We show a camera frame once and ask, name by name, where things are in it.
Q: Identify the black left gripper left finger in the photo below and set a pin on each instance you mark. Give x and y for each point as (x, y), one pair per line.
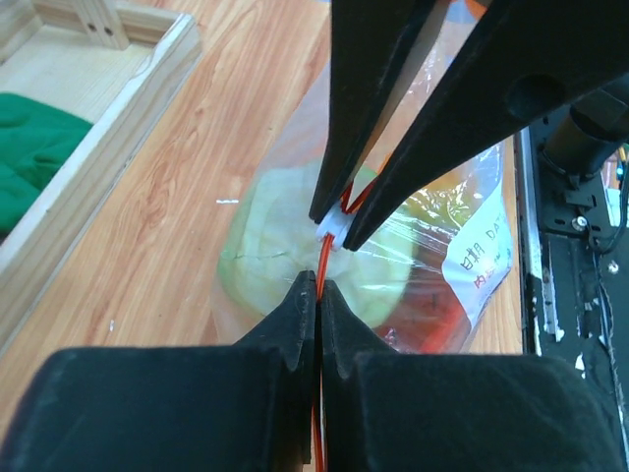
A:
(240, 407)

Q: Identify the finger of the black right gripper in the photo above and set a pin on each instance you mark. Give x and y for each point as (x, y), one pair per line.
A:
(522, 60)
(377, 49)

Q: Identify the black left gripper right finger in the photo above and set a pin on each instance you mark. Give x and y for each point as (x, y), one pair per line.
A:
(388, 411)

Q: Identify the green cabbage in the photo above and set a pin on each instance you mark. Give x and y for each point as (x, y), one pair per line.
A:
(272, 239)

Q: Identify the wooden clothes rack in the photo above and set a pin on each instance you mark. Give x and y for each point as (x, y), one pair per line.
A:
(116, 64)

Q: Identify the green cloth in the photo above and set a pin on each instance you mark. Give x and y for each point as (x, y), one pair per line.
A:
(36, 140)

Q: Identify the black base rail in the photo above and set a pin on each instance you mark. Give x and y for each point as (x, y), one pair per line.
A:
(572, 209)

